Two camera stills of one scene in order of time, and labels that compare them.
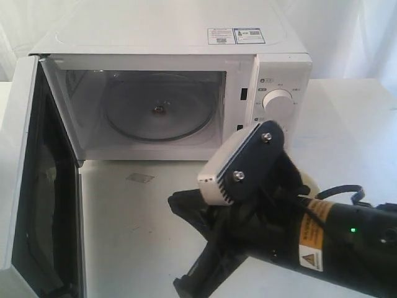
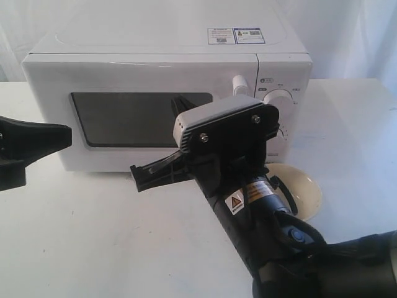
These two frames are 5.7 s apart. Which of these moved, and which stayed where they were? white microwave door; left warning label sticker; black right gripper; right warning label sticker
Moved: black right gripper; white microwave door
Stayed: left warning label sticker; right warning label sticker
